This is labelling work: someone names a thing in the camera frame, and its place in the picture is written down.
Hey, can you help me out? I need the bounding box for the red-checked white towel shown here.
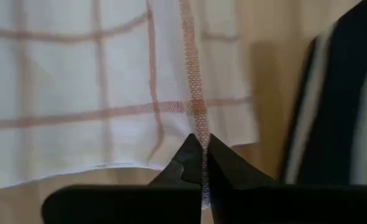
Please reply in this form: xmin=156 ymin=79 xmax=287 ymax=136
xmin=0 ymin=0 xmax=259 ymax=210

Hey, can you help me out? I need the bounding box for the navy fabric basket white band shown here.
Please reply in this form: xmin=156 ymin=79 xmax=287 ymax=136
xmin=278 ymin=0 xmax=367 ymax=187

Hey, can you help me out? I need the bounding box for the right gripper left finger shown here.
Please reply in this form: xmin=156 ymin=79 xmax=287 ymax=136
xmin=41 ymin=133 xmax=203 ymax=224

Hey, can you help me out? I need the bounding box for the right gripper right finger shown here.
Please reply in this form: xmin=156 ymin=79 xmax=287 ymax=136
xmin=207 ymin=133 xmax=367 ymax=224

